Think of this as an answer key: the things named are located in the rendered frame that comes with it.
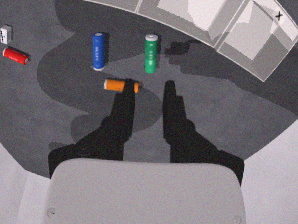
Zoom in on orange battery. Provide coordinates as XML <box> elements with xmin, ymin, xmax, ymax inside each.
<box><xmin>104</xmin><ymin>80</ymin><xmax>138</xmax><ymax>93</ymax></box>

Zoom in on white three-compartment bin rack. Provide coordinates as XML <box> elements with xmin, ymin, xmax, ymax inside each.
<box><xmin>85</xmin><ymin>0</ymin><xmax>298</xmax><ymax>82</ymax></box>

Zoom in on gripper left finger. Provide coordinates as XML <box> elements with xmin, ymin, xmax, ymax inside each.
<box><xmin>48</xmin><ymin>78</ymin><xmax>135</xmax><ymax>179</ymax></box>

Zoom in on small white block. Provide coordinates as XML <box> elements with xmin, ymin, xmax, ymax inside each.
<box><xmin>0</xmin><ymin>25</ymin><xmax>11</xmax><ymax>44</ymax></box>

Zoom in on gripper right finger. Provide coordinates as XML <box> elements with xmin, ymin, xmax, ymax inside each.
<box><xmin>162</xmin><ymin>80</ymin><xmax>245</xmax><ymax>187</ymax></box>

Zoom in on red aa battery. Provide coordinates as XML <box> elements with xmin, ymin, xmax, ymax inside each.
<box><xmin>3</xmin><ymin>48</ymin><xmax>28</xmax><ymax>65</ymax></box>

